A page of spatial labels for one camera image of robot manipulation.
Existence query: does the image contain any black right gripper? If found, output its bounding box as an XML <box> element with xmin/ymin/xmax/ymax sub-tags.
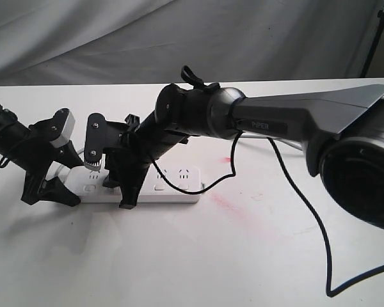
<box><xmin>100</xmin><ymin>113</ymin><xmax>160</xmax><ymax>210</ymax></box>

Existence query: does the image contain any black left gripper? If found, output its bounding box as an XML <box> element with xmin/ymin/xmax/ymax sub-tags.
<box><xmin>21</xmin><ymin>119</ymin><xmax>83</xmax><ymax>207</ymax></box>

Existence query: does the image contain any black tripod stand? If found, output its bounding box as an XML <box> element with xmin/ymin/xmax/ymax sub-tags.
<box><xmin>359</xmin><ymin>3</ymin><xmax>384</xmax><ymax>78</ymax></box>

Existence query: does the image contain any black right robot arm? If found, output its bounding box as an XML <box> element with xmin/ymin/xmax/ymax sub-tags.
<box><xmin>104</xmin><ymin>84</ymin><xmax>384</xmax><ymax>230</ymax></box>

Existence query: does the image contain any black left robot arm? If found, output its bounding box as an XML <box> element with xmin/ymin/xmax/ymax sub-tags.
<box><xmin>0</xmin><ymin>104</ymin><xmax>83</xmax><ymax>207</ymax></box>

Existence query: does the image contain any white five-socket power strip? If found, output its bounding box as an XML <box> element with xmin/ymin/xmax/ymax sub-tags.
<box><xmin>64</xmin><ymin>166</ymin><xmax>204</xmax><ymax>204</ymax></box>

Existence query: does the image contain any grey backdrop cloth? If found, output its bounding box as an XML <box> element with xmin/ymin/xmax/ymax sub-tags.
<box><xmin>0</xmin><ymin>1</ymin><xmax>384</xmax><ymax>86</ymax></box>

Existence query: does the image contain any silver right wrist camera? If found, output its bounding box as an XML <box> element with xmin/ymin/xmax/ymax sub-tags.
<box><xmin>84</xmin><ymin>113</ymin><xmax>107</xmax><ymax>171</ymax></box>

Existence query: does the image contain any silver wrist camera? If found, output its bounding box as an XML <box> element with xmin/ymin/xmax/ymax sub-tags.
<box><xmin>84</xmin><ymin>113</ymin><xmax>107</xmax><ymax>171</ymax></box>
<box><xmin>50</xmin><ymin>108</ymin><xmax>76</xmax><ymax>148</ymax></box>

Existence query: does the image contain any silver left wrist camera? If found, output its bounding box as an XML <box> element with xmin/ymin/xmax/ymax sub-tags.
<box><xmin>50</xmin><ymin>108</ymin><xmax>76</xmax><ymax>148</ymax></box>

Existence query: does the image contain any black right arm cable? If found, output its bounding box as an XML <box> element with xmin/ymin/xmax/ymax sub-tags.
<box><xmin>153</xmin><ymin>132</ymin><xmax>384</xmax><ymax>297</ymax></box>

